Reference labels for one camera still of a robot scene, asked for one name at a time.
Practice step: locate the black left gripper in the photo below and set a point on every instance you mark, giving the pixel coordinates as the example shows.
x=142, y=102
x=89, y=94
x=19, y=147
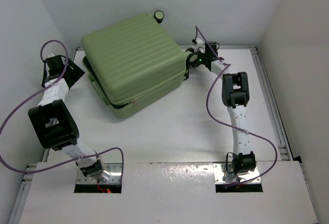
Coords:
x=76, y=72

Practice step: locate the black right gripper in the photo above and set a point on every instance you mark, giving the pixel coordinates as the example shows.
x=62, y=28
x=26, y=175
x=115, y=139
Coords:
x=190, y=60

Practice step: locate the green hard-shell suitcase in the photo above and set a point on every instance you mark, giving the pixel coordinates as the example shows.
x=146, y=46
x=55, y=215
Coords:
x=133, y=63

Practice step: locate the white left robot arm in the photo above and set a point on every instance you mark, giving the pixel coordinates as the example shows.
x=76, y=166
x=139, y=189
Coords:
x=54, y=124

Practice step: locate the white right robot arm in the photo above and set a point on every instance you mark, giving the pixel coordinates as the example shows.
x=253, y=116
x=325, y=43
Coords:
x=235, y=96

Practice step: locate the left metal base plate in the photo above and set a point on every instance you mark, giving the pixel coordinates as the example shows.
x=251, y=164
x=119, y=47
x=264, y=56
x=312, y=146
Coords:
x=112, y=175

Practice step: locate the metal base plate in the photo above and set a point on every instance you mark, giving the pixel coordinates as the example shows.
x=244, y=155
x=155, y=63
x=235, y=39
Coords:
x=112, y=175
x=222, y=177

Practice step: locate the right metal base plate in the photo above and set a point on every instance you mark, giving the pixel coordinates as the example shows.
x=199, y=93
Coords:
x=222, y=177

